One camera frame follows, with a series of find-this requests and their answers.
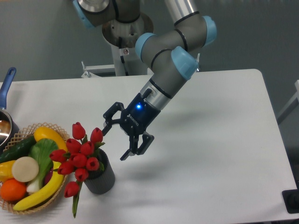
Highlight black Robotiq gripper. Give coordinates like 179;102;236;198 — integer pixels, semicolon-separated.
102;93;161;161

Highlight red tulip bouquet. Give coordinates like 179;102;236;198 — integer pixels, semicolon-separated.
50;122;107;217

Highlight dark grey ribbed vase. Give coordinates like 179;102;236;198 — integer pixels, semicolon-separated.
84;149;115;195

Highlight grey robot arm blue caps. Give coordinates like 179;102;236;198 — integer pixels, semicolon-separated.
73;0;217;160

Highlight yellow lemon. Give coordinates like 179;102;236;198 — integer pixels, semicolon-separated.
34;126;68;152

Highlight green bok choy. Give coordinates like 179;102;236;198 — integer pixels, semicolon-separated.
27;138;58;195

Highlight yellow banana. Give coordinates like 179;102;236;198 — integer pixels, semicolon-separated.
13;161;65;211

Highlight purple red vegetable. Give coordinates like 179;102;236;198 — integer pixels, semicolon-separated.
43;168;53;186

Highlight woven wicker basket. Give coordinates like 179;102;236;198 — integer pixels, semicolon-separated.
0;122;70;215

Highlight dark green cucumber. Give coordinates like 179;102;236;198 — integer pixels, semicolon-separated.
0;135;36;163

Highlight beige round disc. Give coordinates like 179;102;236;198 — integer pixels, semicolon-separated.
12;156;39;182

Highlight yellow bell pepper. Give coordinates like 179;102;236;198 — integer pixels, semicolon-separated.
0;160;16;182

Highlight orange fruit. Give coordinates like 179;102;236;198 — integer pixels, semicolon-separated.
0;179;27;202

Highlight black device at table edge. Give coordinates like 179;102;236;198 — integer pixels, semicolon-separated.
282;189;299;214

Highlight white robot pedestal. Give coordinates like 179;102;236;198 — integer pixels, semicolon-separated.
80;11;201;79

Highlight blue handled saucepan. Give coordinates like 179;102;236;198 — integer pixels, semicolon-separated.
0;67;19;154

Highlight white frame at right edge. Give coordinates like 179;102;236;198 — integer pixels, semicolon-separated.
277;80;299;125

